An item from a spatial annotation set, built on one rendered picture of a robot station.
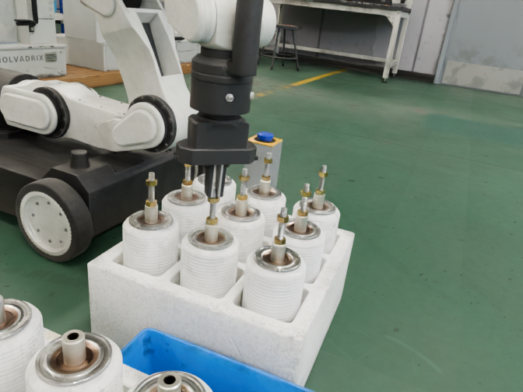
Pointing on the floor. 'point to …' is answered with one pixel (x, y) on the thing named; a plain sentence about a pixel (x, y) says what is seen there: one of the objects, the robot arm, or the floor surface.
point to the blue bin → (198, 364)
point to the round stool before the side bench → (282, 47)
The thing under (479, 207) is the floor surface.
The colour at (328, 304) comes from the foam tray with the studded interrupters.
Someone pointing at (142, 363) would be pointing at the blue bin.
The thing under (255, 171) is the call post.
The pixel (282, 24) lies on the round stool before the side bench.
